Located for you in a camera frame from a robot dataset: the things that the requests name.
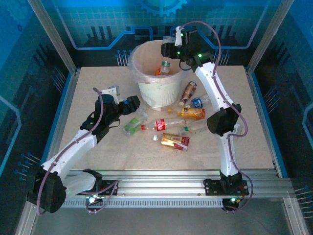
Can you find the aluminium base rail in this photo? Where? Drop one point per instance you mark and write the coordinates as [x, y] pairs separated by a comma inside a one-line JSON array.
[[159, 184]]

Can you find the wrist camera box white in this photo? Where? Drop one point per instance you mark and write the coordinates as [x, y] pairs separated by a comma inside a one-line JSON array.
[[179, 36], [111, 91]]

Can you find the aluminium frame post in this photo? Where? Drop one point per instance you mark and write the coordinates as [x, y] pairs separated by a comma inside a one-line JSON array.
[[52, 36], [269, 36]]

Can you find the aluminium side rail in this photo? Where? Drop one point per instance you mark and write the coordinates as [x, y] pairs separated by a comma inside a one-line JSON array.
[[67, 110], [258, 110]]

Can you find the red yellow label tea bottle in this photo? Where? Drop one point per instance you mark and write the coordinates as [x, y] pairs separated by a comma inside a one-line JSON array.
[[174, 142]]

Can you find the red label cola bottle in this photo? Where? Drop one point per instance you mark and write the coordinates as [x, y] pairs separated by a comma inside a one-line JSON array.
[[160, 124]]

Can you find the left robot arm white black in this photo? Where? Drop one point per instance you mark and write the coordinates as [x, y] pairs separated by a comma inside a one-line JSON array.
[[73, 147]]

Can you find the brown label drink bottle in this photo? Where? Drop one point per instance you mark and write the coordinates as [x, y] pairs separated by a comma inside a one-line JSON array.
[[188, 91]]

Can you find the green label clear bottle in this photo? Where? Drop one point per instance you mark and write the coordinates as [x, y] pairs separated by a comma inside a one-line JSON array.
[[133, 122]]

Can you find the clear plastic bin liner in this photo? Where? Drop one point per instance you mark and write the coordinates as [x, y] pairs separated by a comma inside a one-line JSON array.
[[135, 73]]

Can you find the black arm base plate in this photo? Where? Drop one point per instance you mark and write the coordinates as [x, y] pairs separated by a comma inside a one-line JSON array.
[[212, 187], [110, 186]]

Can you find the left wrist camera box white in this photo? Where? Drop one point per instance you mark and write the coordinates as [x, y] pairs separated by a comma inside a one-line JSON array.
[[111, 91]]

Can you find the clear bottle bluish cap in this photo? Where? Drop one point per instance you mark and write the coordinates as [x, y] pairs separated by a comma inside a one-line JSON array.
[[168, 39]]

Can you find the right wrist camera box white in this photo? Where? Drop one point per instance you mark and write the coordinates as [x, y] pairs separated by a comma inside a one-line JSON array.
[[179, 36]]

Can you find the white ribbed plastic bin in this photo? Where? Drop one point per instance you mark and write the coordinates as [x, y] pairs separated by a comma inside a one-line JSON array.
[[159, 95]]

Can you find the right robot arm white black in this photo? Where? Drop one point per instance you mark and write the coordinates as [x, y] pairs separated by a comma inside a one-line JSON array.
[[210, 85]]

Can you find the orange juice bottle orange cap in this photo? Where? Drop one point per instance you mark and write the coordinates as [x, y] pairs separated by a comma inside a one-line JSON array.
[[193, 113]]

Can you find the blue table edge strip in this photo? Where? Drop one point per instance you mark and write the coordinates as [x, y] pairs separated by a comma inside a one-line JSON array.
[[264, 110], [60, 110]]

